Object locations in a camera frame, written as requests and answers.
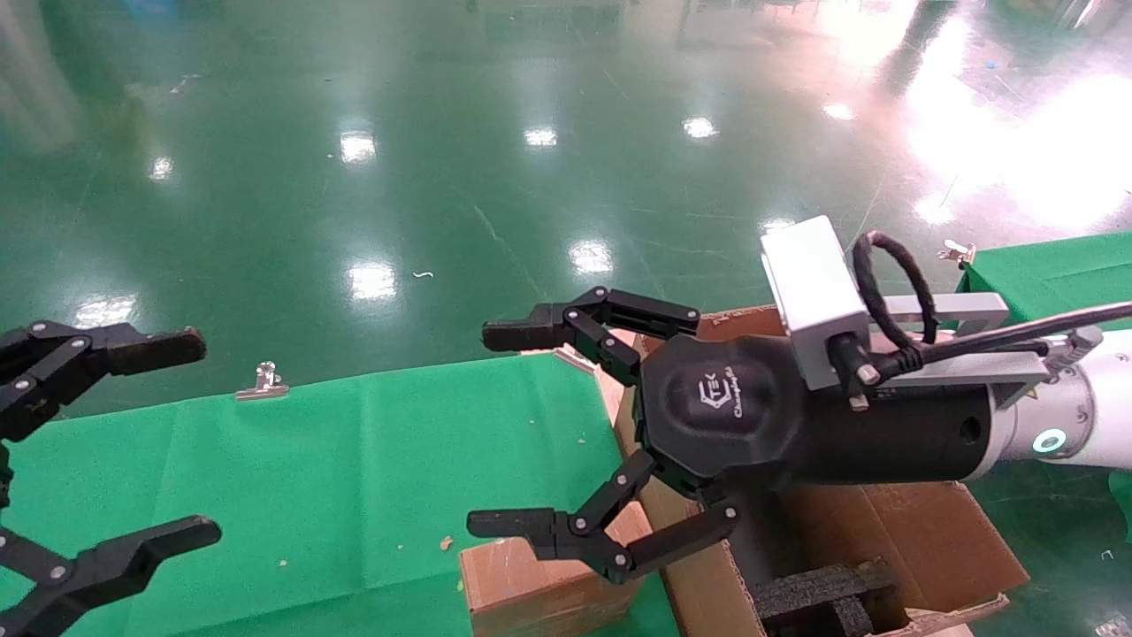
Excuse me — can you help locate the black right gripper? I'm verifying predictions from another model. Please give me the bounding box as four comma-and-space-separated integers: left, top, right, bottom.
466, 286, 1005, 585

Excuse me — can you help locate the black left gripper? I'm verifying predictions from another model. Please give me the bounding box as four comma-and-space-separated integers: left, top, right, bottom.
0, 321, 222, 637

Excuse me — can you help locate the small brown cardboard box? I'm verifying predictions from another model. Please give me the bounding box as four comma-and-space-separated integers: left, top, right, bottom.
458, 504, 655, 637

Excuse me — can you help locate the large open brown carton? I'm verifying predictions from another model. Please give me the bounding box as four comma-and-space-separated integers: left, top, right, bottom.
610, 305, 1031, 637

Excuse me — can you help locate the green table cloth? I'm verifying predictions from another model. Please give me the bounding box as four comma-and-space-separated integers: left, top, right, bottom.
958, 232, 1132, 330
0, 354, 682, 637

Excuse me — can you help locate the black foam insert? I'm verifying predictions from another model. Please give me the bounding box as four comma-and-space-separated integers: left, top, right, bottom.
752, 557, 912, 637

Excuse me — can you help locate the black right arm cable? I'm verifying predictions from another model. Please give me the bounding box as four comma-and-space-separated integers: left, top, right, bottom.
852, 230, 1132, 381

